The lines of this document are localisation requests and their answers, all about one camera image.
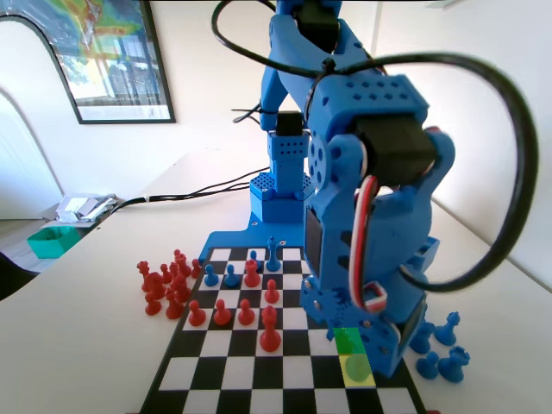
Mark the blue chess knight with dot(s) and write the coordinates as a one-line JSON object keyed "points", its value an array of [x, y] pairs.
{"points": [[422, 338]]}

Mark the blue chess pawn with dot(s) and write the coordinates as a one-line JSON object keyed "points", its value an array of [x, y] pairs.
{"points": [[428, 368], [231, 279], [254, 254], [210, 278]]}

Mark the pile of white papers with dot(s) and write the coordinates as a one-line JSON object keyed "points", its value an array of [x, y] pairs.
{"points": [[82, 207]]}

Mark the red chess pawn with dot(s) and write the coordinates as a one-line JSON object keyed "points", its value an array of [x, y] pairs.
{"points": [[271, 295], [196, 317], [245, 315], [196, 269], [222, 317], [165, 274]]}

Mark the blue base plate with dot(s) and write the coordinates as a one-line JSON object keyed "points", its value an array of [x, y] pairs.
{"points": [[233, 239]]}

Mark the white arched panel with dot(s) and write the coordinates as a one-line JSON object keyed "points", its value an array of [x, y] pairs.
{"points": [[39, 108]]}

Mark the red chess queen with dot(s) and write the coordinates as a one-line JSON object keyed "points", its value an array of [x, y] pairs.
{"points": [[144, 269]]}

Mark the teal plastic bin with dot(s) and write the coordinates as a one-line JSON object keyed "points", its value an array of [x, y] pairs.
{"points": [[52, 246]]}

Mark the blue chess queen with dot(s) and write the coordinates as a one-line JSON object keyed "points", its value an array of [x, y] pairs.
{"points": [[446, 334]]}

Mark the red chess king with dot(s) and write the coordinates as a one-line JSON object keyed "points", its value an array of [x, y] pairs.
{"points": [[270, 338]]}

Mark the red chess bishop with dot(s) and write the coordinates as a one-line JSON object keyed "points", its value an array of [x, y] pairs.
{"points": [[173, 268]]}

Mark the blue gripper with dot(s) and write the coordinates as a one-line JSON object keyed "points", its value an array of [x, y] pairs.
{"points": [[381, 341]]}

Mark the black framed map poster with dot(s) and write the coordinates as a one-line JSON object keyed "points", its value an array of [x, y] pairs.
{"points": [[121, 64]]}

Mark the tall blue piece back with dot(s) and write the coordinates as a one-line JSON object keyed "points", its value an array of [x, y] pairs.
{"points": [[271, 261]]}

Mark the black white chessboard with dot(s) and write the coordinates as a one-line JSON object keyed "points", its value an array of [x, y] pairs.
{"points": [[241, 379]]}

